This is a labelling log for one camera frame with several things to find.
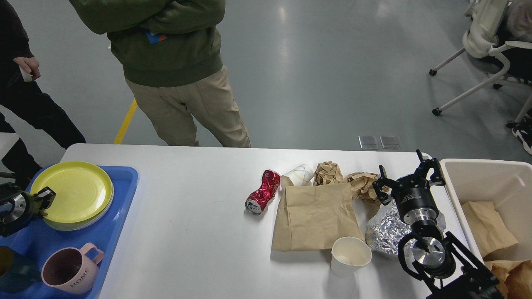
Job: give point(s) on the white side table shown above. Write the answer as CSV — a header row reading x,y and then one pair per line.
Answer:
x,y
7,141

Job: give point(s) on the brown paper bag in bin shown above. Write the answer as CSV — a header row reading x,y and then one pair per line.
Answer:
x,y
488,229

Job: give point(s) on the metal floor socket right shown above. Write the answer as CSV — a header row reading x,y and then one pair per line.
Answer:
x,y
390,142

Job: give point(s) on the metal floor socket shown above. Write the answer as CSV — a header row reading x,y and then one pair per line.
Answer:
x,y
368,142
390,142

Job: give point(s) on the person in black clothes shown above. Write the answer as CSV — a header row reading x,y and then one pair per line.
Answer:
x,y
19,91

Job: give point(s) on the yellow plate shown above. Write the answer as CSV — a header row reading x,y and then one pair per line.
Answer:
x,y
73,173

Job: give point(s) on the crushed white paper cup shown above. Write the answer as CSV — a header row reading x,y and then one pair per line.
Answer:
x,y
299,176

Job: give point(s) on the dark teal mug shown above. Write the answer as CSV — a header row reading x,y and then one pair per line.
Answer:
x,y
17,272

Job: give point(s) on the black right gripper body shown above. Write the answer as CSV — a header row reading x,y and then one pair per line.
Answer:
x,y
414,200

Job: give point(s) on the beige plastic bin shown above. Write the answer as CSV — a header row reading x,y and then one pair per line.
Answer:
x,y
507,184

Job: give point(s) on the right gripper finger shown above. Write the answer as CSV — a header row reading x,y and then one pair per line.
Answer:
x,y
381,182
428,172

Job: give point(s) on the crumpled brown paper in bin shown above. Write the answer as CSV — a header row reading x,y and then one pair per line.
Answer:
x,y
515,277

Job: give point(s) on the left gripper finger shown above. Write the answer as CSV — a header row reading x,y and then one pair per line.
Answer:
x,y
45,198

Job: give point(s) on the metal floor socket left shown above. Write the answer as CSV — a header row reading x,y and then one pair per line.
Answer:
x,y
368,142

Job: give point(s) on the crumpled brown paper wad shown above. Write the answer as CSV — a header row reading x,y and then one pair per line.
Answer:
x,y
362,187

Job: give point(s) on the person in green sweater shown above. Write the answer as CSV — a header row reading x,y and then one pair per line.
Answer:
x,y
170,55

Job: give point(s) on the blue plastic tray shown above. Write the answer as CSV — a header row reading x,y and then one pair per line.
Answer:
x,y
38,241

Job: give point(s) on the crushed red soda can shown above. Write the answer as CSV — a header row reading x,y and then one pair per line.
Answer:
x,y
258,200

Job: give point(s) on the pale green plate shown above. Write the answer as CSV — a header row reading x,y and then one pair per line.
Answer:
x,y
83,224

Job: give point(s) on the flat brown paper bag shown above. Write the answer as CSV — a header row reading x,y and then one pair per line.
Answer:
x,y
314,217

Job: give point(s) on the white office chair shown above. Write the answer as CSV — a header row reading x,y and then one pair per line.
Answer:
x,y
485,51

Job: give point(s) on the crumpled brown paper ball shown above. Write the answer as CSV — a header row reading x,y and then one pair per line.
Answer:
x,y
328,173

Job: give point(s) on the pink mug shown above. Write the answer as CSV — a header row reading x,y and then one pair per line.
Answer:
x,y
73,270

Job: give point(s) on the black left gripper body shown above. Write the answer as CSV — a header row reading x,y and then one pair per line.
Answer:
x,y
18,208

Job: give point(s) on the crumpled aluminium foil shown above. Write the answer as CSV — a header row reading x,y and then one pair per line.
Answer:
x,y
385,230

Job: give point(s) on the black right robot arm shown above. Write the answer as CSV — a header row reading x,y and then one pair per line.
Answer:
x,y
440,260

